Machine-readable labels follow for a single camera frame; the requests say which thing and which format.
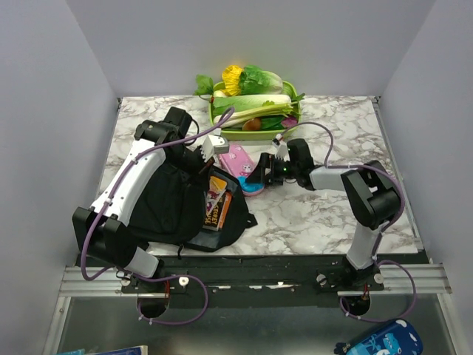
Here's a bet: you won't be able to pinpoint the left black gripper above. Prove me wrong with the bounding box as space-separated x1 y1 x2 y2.
167 144 216 192

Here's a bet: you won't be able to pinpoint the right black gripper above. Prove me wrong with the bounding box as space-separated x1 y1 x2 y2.
245 152 299 186

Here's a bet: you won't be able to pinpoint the pink pencil case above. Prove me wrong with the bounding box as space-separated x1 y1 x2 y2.
218 143 265 196

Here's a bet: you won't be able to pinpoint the blue Treehouse book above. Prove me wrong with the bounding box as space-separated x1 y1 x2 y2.
203 192 228 231

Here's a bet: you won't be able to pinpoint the black student backpack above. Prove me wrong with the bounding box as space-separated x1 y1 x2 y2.
128 163 258 252

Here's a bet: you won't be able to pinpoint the Roald Dahl Charlie book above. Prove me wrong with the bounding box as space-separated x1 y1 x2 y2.
205 175 227 214

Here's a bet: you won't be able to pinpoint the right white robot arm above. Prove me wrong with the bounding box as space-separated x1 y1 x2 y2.
246 138 405 290

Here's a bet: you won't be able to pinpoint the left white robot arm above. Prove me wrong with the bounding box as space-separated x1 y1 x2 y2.
72 106 211 292

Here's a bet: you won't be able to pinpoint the green vegetable tray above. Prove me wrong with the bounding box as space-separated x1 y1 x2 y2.
208 81 304 141

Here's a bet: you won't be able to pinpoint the long white green cabbage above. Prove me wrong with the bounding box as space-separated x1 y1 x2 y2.
211 94 292 118

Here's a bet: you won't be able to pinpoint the green celery stalks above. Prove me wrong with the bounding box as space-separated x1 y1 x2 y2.
213 104 300 128

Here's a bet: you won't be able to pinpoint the green leaf sprig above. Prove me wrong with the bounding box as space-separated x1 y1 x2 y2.
194 74 214 96

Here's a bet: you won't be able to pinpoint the green lettuce head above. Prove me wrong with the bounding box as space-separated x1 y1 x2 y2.
239 65 283 95

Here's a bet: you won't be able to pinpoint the yellow flower vegetable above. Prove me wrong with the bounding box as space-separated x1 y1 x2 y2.
222 65 243 96

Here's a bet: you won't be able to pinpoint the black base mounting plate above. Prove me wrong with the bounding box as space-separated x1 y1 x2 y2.
121 254 384 308

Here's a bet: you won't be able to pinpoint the blue pencil case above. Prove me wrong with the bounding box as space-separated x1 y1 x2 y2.
333 319 423 355

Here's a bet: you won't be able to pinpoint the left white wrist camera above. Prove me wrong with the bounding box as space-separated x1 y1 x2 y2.
200 135 230 162

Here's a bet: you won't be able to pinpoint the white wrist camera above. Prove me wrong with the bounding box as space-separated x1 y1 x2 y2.
200 135 230 162
272 134 288 160

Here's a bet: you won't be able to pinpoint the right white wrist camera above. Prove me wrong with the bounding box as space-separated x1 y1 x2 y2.
272 134 288 160

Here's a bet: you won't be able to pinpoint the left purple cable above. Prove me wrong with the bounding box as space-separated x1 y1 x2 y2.
80 106 236 325

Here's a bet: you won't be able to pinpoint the aluminium rail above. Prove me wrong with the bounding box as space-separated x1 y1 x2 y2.
59 264 452 298

